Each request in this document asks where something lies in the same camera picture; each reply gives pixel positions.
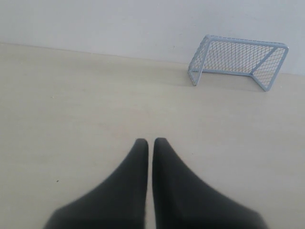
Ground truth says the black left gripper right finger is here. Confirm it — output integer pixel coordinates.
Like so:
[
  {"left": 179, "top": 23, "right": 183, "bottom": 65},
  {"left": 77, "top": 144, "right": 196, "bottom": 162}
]
[{"left": 152, "top": 138, "right": 266, "bottom": 229}]

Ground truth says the small light blue goal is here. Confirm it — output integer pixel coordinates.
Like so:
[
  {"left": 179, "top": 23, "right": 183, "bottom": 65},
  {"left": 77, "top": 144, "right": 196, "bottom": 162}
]
[{"left": 188, "top": 35, "right": 289, "bottom": 92}]

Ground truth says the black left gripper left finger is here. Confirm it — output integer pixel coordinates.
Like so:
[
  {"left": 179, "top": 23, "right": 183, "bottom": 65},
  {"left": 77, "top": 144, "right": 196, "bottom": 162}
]
[{"left": 45, "top": 138, "right": 149, "bottom": 229}]

